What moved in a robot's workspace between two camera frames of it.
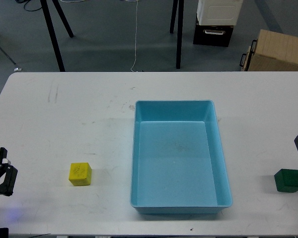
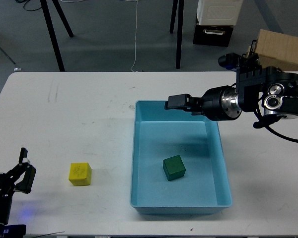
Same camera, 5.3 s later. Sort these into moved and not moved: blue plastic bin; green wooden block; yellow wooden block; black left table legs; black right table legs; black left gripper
Moved: black left gripper; green wooden block
Not moved: black right table legs; yellow wooden block; blue plastic bin; black left table legs
